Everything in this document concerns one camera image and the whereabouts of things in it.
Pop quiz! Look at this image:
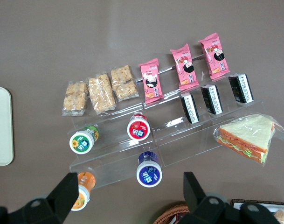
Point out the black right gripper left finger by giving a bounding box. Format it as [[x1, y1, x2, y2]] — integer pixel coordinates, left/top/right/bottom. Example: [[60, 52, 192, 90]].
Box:
[[0, 172, 80, 224]]

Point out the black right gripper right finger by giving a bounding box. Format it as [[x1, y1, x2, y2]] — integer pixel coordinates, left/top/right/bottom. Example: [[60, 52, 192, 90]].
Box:
[[178, 171, 280, 224]]

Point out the green gum bottle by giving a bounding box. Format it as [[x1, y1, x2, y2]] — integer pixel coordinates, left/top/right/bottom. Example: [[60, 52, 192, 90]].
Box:
[[69, 125, 100, 155]]

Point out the orange gum bottle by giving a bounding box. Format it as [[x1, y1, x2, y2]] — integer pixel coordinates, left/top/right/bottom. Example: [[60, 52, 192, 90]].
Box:
[[70, 172, 97, 212]]

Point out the dark woven tray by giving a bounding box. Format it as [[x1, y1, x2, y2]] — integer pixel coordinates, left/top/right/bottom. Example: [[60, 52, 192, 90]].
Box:
[[230, 198, 284, 207]]

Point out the blue gum bottle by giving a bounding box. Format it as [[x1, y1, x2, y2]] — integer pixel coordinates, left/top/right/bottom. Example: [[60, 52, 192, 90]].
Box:
[[136, 151, 163, 188]]

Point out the white rectangular snack tray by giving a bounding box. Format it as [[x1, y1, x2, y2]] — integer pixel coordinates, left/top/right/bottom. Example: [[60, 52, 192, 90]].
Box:
[[233, 202, 284, 224]]

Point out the cream plastic tray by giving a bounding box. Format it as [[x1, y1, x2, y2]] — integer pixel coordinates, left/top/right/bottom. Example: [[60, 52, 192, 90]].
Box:
[[0, 86, 14, 167]]

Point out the red gum bottle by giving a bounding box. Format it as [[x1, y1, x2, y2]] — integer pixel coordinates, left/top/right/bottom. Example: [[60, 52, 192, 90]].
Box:
[[126, 113, 151, 141]]

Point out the round wicker basket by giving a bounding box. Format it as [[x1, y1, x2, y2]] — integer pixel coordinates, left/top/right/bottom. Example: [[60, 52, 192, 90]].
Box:
[[152, 204, 190, 224]]

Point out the clear acrylic step shelf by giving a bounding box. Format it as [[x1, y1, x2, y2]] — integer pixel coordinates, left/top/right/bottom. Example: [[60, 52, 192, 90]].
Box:
[[136, 55, 265, 168], [67, 102, 159, 190]]

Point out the wrapped triangle sandwich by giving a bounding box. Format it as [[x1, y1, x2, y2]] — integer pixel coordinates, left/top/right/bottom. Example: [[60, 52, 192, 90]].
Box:
[[213, 113, 284, 167]]

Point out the wrapped rice cracker pack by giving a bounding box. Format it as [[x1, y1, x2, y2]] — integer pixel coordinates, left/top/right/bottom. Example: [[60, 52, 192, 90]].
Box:
[[274, 209, 284, 224], [62, 81, 89, 117], [110, 65, 140, 102], [87, 73, 117, 115]]

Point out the black wrapped rice ball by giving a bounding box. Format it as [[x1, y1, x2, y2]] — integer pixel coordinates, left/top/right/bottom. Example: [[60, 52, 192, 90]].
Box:
[[228, 73, 254, 104], [180, 92, 201, 125], [200, 84, 224, 116]]

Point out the pink cartoon snack pack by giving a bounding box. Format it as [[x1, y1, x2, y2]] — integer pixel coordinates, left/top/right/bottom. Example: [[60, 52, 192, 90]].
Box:
[[198, 32, 231, 81], [170, 42, 200, 91], [138, 58, 165, 105]]

